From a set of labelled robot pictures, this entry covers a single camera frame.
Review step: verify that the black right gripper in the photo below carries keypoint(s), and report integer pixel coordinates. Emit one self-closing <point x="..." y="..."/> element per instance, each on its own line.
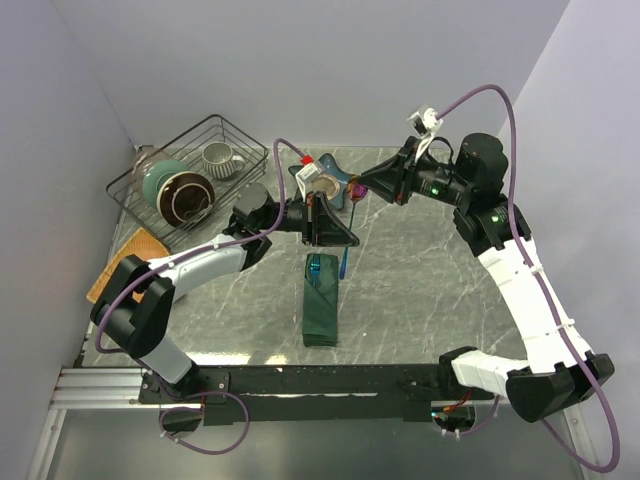
<point x="394" y="177"/>

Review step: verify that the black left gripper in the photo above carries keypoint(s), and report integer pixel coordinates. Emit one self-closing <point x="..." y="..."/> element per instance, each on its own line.
<point x="321" y="227"/>

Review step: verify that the blue metal fork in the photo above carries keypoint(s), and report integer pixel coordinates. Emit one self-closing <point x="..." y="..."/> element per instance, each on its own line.
<point x="315" y="269"/>

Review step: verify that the iridescent rainbow metal spoon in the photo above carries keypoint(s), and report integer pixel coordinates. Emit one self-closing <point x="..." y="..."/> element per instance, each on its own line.
<point x="356" y="193"/>

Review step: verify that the dark green cloth napkin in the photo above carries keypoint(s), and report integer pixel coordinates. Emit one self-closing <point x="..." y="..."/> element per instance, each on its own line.
<point x="320" y="304"/>

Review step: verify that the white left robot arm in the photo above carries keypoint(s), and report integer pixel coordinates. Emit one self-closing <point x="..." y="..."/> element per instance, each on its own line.
<point x="134" y="307"/>

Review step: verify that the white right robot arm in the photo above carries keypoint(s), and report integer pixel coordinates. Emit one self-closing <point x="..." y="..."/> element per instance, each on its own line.
<point x="554" y="374"/>

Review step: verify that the blue star-shaped ceramic dish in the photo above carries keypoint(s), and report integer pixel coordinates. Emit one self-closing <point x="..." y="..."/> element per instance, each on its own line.
<point x="333" y="181"/>

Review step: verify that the striped grey ceramic mug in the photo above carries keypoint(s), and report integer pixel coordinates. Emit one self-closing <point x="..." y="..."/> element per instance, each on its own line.
<point x="220" y="161"/>

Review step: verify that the dark brown ceramic bowl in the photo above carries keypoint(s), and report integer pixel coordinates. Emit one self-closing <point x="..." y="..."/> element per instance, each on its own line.
<point x="183" y="196"/>

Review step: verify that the green ceramic bowl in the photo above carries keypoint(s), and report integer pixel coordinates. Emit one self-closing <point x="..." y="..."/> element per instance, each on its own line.
<point x="157" y="175"/>

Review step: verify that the orange woven fan-shaped mat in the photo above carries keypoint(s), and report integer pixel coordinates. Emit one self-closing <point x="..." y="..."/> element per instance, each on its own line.
<point x="141" y="244"/>

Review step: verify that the clear glass jar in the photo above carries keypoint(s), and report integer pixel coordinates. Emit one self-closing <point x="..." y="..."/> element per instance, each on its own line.
<point x="146" y="157"/>

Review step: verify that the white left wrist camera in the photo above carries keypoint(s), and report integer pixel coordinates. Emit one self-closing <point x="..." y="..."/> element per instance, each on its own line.
<point x="310" y="177"/>

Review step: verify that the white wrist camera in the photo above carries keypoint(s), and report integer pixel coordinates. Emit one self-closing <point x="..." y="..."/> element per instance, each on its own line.
<point x="310" y="177"/>
<point x="427" y="123"/>

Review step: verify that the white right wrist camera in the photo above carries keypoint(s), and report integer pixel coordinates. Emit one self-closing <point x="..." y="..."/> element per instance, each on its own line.
<point x="427" y="123"/>

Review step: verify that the black wire dish rack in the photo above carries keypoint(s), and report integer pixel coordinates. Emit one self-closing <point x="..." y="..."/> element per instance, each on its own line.
<point x="187" y="148"/>

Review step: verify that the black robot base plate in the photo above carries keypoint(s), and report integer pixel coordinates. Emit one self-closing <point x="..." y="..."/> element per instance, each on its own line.
<point x="261" y="393"/>

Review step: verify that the aluminium frame rail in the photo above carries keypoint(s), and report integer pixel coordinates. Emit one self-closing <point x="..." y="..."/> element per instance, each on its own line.
<point x="97" y="389"/>

